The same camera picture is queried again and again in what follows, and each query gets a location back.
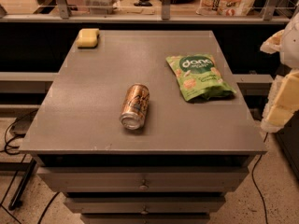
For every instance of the green rice chip bag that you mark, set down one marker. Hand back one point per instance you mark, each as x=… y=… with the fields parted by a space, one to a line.
x=198 y=76

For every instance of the orange soda can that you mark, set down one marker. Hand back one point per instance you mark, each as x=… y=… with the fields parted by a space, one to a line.
x=135 y=107

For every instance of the colourful snack bag on shelf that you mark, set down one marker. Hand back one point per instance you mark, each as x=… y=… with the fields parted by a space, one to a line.
x=228 y=0

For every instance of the grey drawer cabinet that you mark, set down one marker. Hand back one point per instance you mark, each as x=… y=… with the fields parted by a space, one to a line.
x=115 y=136

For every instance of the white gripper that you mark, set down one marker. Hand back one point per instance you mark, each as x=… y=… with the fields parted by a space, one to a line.
x=291 y=47

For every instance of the yellow sponge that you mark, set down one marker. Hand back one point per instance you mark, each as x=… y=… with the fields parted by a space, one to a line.
x=87 y=38

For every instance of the metal shelf rail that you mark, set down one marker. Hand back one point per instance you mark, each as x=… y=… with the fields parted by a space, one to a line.
x=125 y=11

